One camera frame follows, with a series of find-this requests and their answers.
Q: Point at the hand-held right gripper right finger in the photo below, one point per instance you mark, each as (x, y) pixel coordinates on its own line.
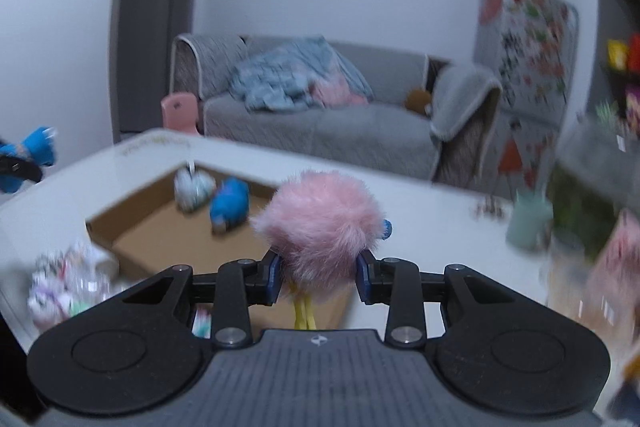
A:
(363, 281)

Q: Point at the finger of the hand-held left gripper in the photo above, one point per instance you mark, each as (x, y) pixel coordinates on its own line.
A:
(20, 169)

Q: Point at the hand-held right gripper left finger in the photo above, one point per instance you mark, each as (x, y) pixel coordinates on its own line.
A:
(274, 281)

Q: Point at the blue grey sock roll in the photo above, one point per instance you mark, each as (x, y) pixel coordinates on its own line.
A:
(41, 147)

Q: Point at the blue sock roll pink band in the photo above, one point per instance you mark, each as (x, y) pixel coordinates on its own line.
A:
(231, 202)

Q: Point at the cardboard box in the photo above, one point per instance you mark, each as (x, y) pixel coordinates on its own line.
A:
(150, 232)

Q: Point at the white green plastic bag bundle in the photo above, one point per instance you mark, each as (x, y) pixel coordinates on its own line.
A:
(192, 189)

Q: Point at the pile of printed plastic bags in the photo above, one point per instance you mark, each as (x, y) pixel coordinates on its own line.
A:
(65, 287)

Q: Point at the grey sofa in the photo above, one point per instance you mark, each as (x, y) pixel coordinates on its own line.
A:
(340, 132)

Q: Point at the pink plastic chair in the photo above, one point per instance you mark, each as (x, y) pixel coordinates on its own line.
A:
(179, 112)

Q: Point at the pale green cup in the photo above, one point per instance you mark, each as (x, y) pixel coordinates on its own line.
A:
(529, 223)

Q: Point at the grey door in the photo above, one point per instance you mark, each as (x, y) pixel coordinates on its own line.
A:
(150, 47)

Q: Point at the brown plush toy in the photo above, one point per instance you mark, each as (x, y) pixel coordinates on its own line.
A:
(417, 101)

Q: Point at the grey throw with white trim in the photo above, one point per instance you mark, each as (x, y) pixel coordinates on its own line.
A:
(462, 102)

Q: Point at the light blue pink blanket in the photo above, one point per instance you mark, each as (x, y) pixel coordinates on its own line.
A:
(290, 77)

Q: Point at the green potted plant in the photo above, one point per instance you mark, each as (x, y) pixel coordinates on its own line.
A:
(585, 187)

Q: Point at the pink printed box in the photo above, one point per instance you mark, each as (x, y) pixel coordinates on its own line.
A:
(615, 282)

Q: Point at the fridge with colourful stickers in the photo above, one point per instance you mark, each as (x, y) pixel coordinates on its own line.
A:
(525, 72)

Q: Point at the dark shelf unit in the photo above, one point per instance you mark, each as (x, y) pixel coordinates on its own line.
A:
(620, 7)

